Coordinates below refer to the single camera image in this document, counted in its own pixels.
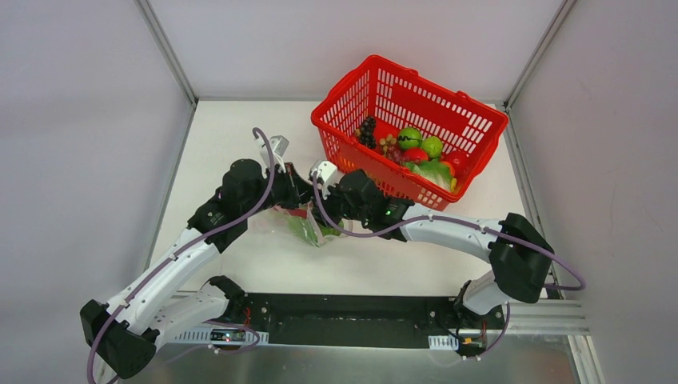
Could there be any clear zip top bag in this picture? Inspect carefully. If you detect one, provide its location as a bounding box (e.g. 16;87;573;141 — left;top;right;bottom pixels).
248;203;345;247

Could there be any aluminium frame rail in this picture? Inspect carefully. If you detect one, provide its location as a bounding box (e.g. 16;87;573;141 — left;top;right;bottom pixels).
149;286;590;337

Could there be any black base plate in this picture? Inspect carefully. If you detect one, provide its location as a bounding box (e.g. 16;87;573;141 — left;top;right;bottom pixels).
216;293;505;350

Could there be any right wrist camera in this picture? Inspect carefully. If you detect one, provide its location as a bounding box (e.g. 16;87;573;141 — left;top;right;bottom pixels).
309;160;342;199

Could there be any green lettuce toy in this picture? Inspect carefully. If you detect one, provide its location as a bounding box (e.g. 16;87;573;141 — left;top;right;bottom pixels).
405;160;457;193

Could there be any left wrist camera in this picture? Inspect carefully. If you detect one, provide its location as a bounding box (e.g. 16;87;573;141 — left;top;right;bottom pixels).
255;135;289;173

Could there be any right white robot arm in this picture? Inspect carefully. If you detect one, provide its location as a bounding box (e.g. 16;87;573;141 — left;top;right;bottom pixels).
309;166;553;328

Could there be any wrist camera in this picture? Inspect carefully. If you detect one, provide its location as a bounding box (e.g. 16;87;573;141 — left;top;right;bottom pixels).
255;135;289;173
309;160;342;199

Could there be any red plastic shopping basket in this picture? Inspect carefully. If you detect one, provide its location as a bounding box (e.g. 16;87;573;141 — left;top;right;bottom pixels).
310;55;509;210

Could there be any black grape bunch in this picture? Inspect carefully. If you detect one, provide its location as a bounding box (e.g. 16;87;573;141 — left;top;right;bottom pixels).
356;116;377;150

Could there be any napa cabbage toy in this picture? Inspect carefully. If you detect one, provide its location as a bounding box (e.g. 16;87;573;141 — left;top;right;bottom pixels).
286;216;342;247

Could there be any red pepper toy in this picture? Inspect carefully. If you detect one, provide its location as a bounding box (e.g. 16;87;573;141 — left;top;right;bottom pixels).
402;147;429;164

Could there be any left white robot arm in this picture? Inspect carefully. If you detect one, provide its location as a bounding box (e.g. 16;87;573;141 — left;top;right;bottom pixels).
80;159;314;383

